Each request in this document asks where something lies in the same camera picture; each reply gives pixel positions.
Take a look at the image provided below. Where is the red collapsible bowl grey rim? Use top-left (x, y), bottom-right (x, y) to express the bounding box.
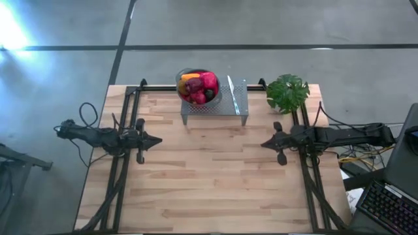
top-left (175, 67), bottom-right (222, 108)

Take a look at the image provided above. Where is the yellow orange mango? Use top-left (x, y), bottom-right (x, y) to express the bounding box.
top-left (178, 72), bottom-right (201, 96)

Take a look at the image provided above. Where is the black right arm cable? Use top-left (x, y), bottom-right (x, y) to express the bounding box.
top-left (312, 101), bottom-right (386, 134)

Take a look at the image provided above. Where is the black aluminium table frame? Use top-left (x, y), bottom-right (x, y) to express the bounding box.
top-left (74, 78), bottom-right (349, 234)

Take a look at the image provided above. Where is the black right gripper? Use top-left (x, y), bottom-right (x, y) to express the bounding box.
top-left (260, 121), bottom-right (306, 166)

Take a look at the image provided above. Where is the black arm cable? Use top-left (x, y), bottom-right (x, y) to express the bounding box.
top-left (54, 102), bottom-right (131, 169)
top-left (312, 101), bottom-right (386, 134)

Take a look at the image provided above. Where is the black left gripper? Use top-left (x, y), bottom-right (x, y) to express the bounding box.
top-left (125, 117), bottom-right (163, 165)

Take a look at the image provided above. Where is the white paper sheet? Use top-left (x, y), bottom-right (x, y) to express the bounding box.
top-left (341, 169), bottom-right (363, 213)

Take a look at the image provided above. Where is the dark red bell pepper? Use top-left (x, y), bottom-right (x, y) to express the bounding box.
top-left (185, 77), bottom-right (204, 94)

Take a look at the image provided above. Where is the grey perforated metal stand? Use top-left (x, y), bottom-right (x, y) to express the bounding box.
top-left (180, 79), bottom-right (250, 127)

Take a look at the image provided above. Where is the black backlit keyboard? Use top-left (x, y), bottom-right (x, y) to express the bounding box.
top-left (355, 180), bottom-right (418, 235)

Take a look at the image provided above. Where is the grey laptop lid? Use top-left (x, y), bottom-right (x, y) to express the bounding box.
top-left (381, 102), bottom-right (418, 200)

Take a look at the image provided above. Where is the yellow cable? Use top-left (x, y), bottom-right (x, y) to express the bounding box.
top-left (338, 143), bottom-right (399, 164)

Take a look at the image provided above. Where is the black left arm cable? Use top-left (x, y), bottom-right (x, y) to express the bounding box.
top-left (54, 102), bottom-right (131, 169)

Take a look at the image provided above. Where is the green potted plant white pot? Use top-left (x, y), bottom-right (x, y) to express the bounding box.
top-left (266, 73), bottom-right (310, 114)

